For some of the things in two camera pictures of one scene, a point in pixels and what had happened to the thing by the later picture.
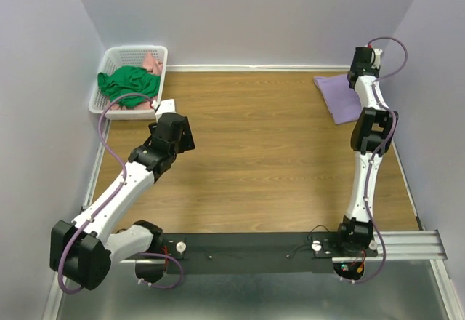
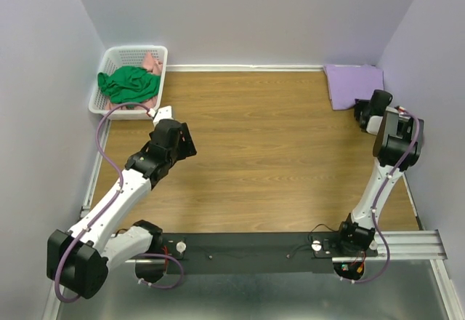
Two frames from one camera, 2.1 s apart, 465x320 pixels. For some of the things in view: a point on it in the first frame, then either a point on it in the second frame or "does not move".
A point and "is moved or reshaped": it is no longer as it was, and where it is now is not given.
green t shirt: [129, 79] does not move
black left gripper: [187, 140] does not move
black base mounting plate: [257, 254] does not move
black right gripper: [370, 68] to [358, 105]
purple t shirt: [340, 97] is moved or reshaped
